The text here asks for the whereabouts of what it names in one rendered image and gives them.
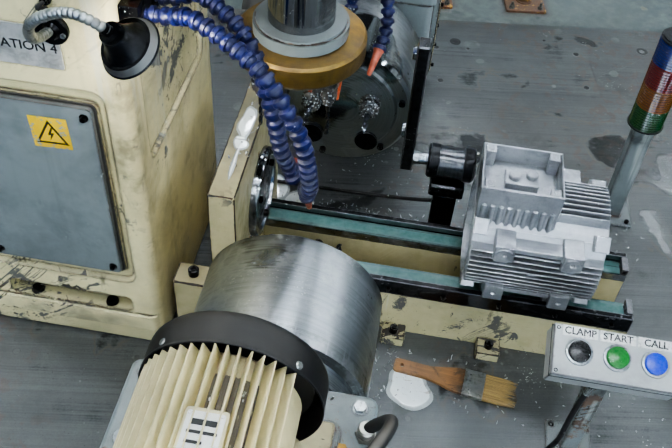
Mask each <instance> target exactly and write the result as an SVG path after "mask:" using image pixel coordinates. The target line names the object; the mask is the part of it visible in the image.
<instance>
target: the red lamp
mask: <svg viewBox="0 0 672 448"><path fill-rule="evenodd" d="M644 82H645V84H646V85H647V86H648V87H649V88H650V89H652V90H654V91H656V92H658V93H663V94H672V72H668V71H665V70H663V69H661V68H659V67H658V66H657V65H655V63H654V62H653V60H652V59H651V62H650V65H649V67H648V70H647V72H646V75H645V77H644Z"/></svg>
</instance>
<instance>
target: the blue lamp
mask: <svg viewBox="0 0 672 448"><path fill-rule="evenodd" d="M652 60H653V62H654V63H655V65H657V66H658V67H659V68H661V69H663V70H665V71H668V72H672V47H671V46H669V45H668V44H666V43H665V41H664V40H663V39H662V36H661V37H660V39H659V42H658V44H657V47H656V49H655V52H654V54H653V57H652Z"/></svg>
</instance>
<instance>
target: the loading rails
mask: <svg viewBox="0 0 672 448"><path fill-rule="evenodd" d="M463 230H464V229H463V228H460V227H454V226H448V225H441V224H435V223H428V222H422V221H416V220H409V219H403V218H397V217H390V216H384V215H377V214H371V213H365V212H358V211H352V210H345V209H339V208H333V207H326V206H320V205H313V204H312V208H311V209H307V207H306V205H305V204H304V203H301V202H294V201H288V200H282V199H275V198H272V200H271V205H270V212H269V216H268V218H267V222H266V225H265V228H264V235H269V234H283V235H294V236H300V237H305V238H309V239H313V240H316V239H320V240H322V241H323V243H325V244H327V245H330V246H332V247H334V248H336V246H337V245H338V244H342V246H341V249H342V252H343V253H345V254H347V255H348V256H350V257H351V258H353V259H354V260H355V261H357V262H358V263H359V264H360V265H361V266H362V267H364V268H365V269H366V270H367V272H368V273H369V274H370V275H371V276H372V278H373V279H374V281H375V282H376V284H377V286H378V288H379V290H380V294H381V298H382V311H381V318H380V324H379V327H382V330H381V337H380V343H383V344H389V345H395V346H403V344H404V338H405V331H406V332H412V333H418V334H424V335H430V336H436V337H442V338H448V339H454V340H460V341H466V342H472V343H475V350H474V358H475V359H479V360H485V361H491V362H498V359H499V356H500V347H502V348H508V349H514V350H520V351H526V352H532V353H538V354H544V355H545V350H546V338H547V331H548V330H549V329H550V328H551V327H552V324H555V323H560V324H566V325H572V326H579V327H585V328H591V329H597V330H603V331H609V332H615V333H621V334H627V332H628V330H629V328H630V326H631V324H632V323H633V321H634V320H633V316H632V315H633V307H632V300H631V299H625V302H624V304H623V303H618V302H614V301H615V299H616V297H617V295H618V293H619V291H620V288H621V286H622V284H623V282H624V280H625V278H626V275H627V274H628V272H629V269H628V259H627V254H626V253H620V252H614V251H610V252H609V254H606V257H605V261H604V270H602V276H600V281H599V285H597V289H596V291H595V293H594V296H592V299H591V298H590V300H588V303H587V305H583V304H577V303H573V302H571V297H570V300H569V303H568V305H567V307H566V310H565V311H564V310H558V309H551V308H546V302H545V301H540V297H536V296H530V295H524V294H518V293H511V292H505V291H503V294H502V298H501V300H495V299H489V298H483V297H482V291H479V283H477V282H474V286H473V287H470V286H464V285H460V284H459V278H460V257H461V246H462V237H463Z"/></svg>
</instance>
